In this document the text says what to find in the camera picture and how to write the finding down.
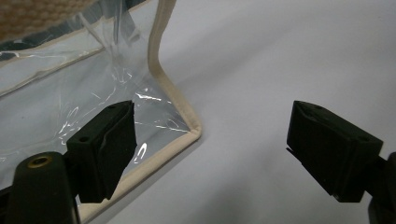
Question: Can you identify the clear plastic bag beige trim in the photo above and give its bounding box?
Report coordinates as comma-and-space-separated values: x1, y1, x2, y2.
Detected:
0, 0, 203, 224

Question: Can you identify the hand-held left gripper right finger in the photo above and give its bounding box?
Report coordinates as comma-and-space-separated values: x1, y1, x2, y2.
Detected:
286, 100, 384, 203

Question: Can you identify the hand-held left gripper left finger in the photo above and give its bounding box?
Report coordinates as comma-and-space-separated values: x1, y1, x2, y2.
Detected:
65, 100, 138, 204

